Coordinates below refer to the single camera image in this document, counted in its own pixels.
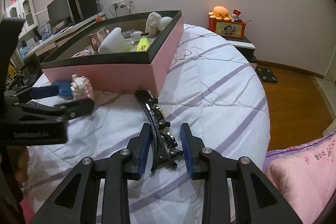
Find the clear glass bottle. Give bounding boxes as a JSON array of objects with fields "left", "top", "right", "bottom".
[{"left": 121, "top": 30, "right": 149, "bottom": 45}]

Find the black hair clip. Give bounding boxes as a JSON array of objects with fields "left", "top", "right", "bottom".
[{"left": 134, "top": 90, "right": 183, "bottom": 172}]

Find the white astronaut figurine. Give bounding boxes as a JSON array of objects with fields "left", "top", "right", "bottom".
[{"left": 145, "top": 12, "right": 173, "bottom": 36}]

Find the office chair with leopard cloth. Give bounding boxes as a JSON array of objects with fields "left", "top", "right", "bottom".
[{"left": 5, "top": 58, "right": 42, "bottom": 91}]

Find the pink white block toy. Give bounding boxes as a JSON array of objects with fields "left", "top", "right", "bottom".
[{"left": 71, "top": 74, "right": 95, "bottom": 101}]

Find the blue flat object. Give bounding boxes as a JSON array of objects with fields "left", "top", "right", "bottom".
[{"left": 51, "top": 81, "right": 72, "bottom": 97}]

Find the white desk with drawers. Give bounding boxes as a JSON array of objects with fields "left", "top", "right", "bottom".
[{"left": 19, "top": 12, "right": 106, "bottom": 60}]

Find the pink quilt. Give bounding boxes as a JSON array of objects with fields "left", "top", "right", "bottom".
[{"left": 262, "top": 131, "right": 335, "bottom": 223}]

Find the pink toy in box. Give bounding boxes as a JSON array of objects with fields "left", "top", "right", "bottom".
[{"left": 72, "top": 49, "right": 92, "bottom": 58}]

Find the rose gold cup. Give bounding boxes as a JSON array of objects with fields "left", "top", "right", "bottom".
[{"left": 88, "top": 27, "right": 109, "bottom": 53}]

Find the pink black storage box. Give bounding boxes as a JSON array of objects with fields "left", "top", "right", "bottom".
[{"left": 42, "top": 10, "right": 183, "bottom": 96}]

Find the black computer monitor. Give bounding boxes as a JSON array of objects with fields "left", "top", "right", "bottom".
[{"left": 47, "top": 0, "right": 71, "bottom": 28}]

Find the white glass door cabinet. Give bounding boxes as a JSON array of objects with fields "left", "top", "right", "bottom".
[{"left": 6, "top": 0, "right": 38, "bottom": 32}]

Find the yellow highlighter pen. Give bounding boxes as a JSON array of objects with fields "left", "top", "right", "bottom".
[{"left": 136, "top": 37, "right": 150, "bottom": 52}]

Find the black computer tower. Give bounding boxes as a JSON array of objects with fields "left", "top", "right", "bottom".
[{"left": 66, "top": 0, "right": 98, "bottom": 24}]

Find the black floor scale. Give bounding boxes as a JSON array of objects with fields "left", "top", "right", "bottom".
[{"left": 255, "top": 67, "right": 278, "bottom": 83}]

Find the black white nightstand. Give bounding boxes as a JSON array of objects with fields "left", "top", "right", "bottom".
[{"left": 225, "top": 36, "right": 258, "bottom": 69}]

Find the orange octopus plush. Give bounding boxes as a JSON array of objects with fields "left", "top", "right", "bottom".
[{"left": 209, "top": 6, "right": 232, "bottom": 22}]

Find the red picture box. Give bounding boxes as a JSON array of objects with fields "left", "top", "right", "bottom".
[{"left": 209, "top": 19, "right": 246, "bottom": 39}]

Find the white wall power strip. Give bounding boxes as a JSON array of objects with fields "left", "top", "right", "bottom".
[{"left": 111, "top": 0, "right": 134, "bottom": 10}]

